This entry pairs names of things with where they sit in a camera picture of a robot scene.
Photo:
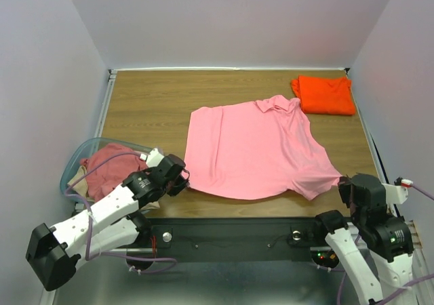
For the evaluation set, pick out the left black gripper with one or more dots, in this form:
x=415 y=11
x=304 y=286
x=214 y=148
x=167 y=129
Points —
x=182 y=184

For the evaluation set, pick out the light pink t shirt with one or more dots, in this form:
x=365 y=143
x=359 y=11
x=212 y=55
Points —
x=255 y=150

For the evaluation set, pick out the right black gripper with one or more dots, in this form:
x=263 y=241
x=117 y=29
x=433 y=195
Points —
x=346 y=193

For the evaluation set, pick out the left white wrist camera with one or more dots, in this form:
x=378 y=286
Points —
x=152 y=158

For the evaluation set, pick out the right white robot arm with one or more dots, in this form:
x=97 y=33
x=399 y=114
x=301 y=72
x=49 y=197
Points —
x=374 y=247

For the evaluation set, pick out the dusty rose shirt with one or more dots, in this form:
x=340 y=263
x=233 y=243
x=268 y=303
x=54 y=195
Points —
x=107 y=177

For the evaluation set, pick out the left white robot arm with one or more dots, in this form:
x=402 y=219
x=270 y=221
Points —
x=55 y=253

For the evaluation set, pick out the folded orange t shirt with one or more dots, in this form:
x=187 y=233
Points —
x=324 y=96

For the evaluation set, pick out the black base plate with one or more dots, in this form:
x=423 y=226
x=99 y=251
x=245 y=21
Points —
x=231 y=239

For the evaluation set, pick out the clear plastic bin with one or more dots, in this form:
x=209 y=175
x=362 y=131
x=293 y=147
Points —
x=87 y=149

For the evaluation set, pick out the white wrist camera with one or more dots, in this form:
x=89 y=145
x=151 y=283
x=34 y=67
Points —
x=152 y=158
x=397 y=193

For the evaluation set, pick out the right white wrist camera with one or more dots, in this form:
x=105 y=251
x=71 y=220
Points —
x=397 y=193

